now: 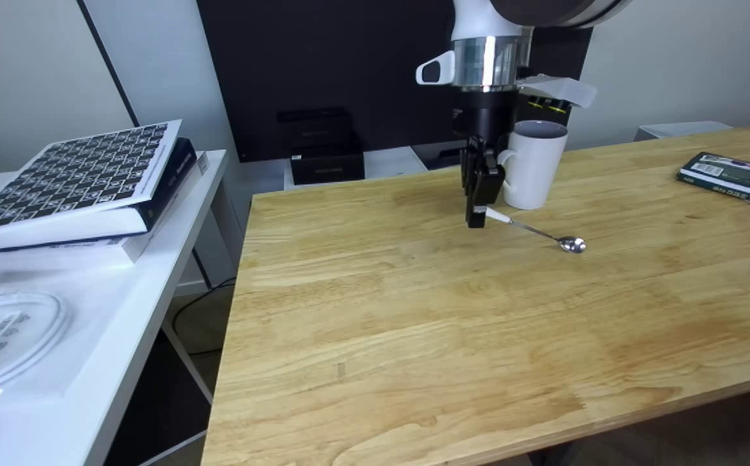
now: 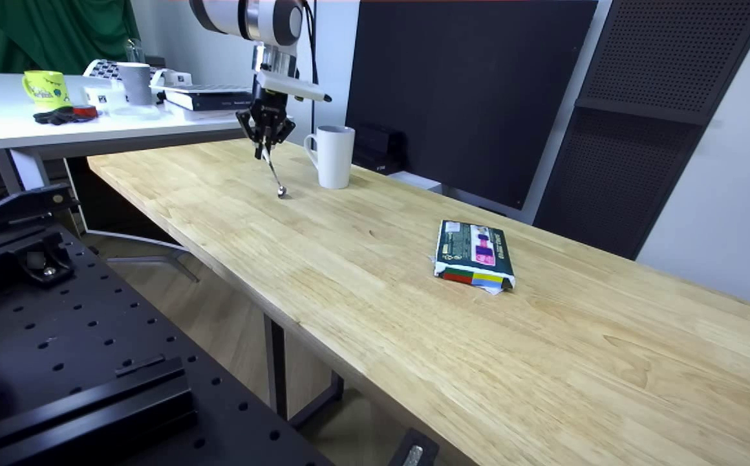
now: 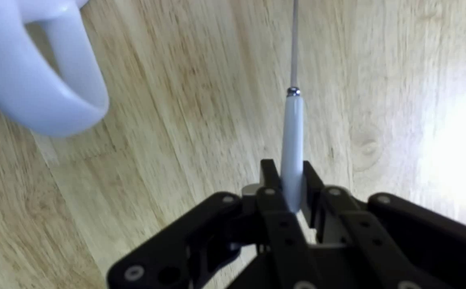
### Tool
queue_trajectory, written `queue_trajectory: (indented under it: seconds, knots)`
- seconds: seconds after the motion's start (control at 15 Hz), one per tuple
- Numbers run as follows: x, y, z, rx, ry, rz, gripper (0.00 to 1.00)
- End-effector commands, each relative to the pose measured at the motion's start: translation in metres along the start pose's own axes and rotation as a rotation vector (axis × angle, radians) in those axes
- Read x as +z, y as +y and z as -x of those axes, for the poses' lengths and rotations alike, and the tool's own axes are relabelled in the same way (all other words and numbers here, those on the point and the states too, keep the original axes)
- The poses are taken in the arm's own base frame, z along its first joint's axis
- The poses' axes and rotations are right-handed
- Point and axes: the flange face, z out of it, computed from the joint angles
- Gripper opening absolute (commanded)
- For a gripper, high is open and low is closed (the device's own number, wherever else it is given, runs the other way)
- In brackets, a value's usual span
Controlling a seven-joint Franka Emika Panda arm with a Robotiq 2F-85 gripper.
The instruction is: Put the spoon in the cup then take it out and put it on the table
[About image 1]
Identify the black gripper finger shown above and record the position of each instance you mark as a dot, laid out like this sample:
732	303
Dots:
494	177
475	190

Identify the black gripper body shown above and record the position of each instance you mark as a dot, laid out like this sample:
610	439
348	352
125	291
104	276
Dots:
491	118

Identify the white mug with logo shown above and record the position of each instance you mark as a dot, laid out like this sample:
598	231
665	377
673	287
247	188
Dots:
538	168

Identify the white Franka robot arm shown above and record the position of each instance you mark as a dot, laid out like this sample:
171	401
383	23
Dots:
514	35

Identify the small black device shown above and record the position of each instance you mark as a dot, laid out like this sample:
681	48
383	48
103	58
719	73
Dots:
443	157

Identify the white low shelf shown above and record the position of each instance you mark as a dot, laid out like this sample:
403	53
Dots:
391	162

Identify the dark partition panel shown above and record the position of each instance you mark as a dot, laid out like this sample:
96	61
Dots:
324	61

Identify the black flat box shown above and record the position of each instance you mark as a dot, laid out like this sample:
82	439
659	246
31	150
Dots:
171	183

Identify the white side table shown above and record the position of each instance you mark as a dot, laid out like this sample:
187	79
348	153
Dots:
118	326

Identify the black and white patterned book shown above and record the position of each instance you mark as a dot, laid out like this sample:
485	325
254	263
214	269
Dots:
74	177

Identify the white flat board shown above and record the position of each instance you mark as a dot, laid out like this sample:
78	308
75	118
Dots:
65	245

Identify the clear round lid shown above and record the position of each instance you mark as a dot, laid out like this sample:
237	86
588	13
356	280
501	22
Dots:
10	341

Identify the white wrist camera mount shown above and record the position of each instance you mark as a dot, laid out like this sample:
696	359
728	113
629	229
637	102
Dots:
564	88

